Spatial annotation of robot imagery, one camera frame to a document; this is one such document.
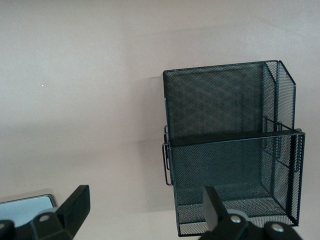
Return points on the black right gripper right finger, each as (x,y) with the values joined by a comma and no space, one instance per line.
(212,212)

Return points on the silver closed laptop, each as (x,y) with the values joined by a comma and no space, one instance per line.
(22,210)

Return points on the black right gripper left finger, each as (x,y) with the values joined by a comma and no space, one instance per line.
(75,207)

